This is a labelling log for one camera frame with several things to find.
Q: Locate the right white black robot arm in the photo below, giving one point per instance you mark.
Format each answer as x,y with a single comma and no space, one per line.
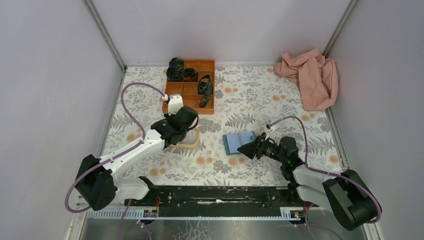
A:
343,194

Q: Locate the pink crumpled cloth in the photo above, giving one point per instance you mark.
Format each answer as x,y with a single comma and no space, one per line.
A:
314,74

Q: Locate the blue leather card holder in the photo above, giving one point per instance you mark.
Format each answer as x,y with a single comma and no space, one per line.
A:
232,141

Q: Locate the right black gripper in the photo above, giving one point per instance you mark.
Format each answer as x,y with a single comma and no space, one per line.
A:
256,147

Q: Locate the dark rolled belt middle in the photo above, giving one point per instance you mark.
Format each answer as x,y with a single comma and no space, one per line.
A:
190,75

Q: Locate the white slotted cable duct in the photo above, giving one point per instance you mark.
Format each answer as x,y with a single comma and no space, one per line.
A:
204,212

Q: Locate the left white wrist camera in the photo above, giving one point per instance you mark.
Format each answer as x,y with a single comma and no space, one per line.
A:
172,103

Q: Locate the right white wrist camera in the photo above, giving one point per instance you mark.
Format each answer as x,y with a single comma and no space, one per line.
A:
269,130

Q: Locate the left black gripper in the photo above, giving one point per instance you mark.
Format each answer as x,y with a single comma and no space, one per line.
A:
169,118

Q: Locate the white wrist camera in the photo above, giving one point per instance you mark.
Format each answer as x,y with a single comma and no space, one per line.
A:
269,130
172,103

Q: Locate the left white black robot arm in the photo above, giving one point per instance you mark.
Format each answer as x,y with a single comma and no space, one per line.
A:
97,179

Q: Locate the dark rolled belt top-left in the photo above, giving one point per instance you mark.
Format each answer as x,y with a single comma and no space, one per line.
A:
174,74

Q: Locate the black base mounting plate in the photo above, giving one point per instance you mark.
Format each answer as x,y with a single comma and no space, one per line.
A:
173,196

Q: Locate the dark rolled belt outside box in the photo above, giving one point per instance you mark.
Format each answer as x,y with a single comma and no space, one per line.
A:
176,63

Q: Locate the orange compartment organizer box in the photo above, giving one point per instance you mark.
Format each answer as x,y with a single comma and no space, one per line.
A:
189,90

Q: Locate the cards in beige tray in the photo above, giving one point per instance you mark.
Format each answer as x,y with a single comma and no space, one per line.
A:
191,137

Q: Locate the beige oval tray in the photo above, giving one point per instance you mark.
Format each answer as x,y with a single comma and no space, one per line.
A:
180,145

